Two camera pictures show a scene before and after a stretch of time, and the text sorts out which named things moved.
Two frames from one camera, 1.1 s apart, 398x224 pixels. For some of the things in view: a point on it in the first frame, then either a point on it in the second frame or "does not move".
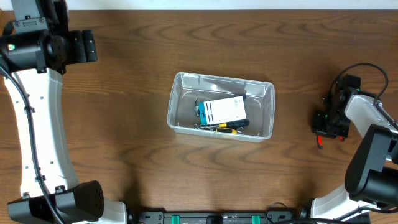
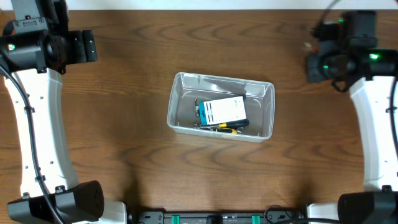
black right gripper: x=316 y=127 to x=313 y=74
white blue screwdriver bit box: x=222 y=111 does not move
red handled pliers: x=319 y=139 to x=308 y=45
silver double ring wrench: x=239 y=130 does not move
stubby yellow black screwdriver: x=226 y=130 does not move
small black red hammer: x=197 y=109 does not move
